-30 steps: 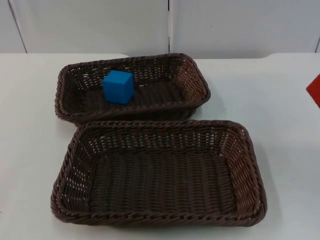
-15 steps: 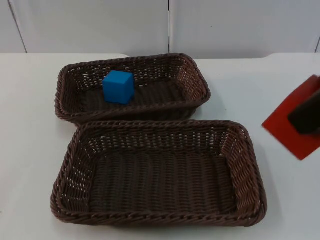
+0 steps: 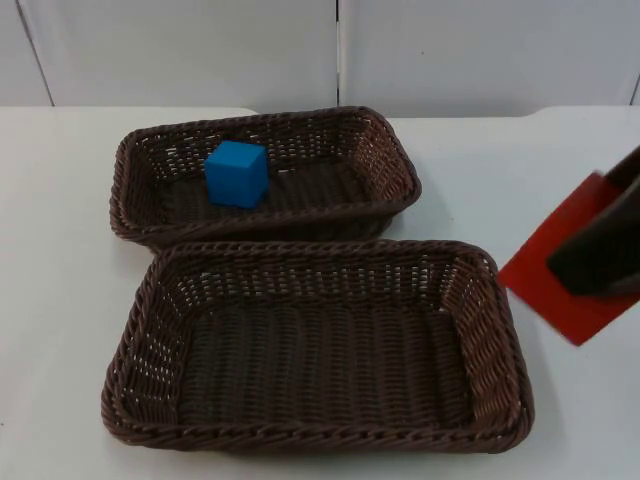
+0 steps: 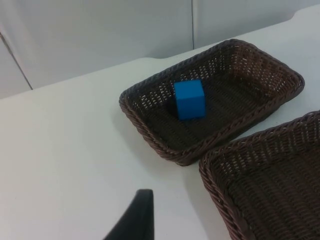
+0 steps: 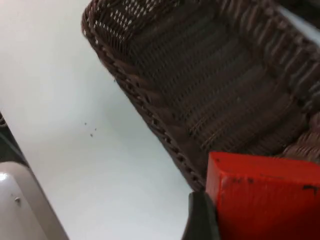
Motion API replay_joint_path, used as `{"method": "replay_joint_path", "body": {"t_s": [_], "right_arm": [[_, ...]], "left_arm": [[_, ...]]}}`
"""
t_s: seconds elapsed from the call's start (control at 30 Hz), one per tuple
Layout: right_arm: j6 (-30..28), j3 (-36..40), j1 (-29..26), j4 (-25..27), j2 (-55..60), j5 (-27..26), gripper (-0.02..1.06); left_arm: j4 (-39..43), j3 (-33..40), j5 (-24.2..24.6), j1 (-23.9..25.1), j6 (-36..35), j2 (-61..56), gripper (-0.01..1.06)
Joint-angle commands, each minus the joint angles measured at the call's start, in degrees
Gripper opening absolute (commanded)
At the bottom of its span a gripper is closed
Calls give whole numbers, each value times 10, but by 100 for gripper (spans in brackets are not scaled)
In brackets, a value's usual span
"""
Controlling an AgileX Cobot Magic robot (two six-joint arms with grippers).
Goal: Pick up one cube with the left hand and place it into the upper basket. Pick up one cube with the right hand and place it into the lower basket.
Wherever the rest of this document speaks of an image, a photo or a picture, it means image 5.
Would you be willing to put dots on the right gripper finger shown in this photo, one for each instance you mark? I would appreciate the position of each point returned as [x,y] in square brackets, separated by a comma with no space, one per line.
[201,220]

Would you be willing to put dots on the red cube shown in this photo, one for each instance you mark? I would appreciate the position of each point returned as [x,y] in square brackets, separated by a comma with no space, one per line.
[265,200]

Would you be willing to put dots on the dark brown wicker basket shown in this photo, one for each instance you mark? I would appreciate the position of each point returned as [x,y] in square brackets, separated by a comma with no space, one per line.
[212,87]

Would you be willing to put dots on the pale grey rounded casing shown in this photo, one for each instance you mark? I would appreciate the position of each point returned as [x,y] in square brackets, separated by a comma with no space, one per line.
[17,205]

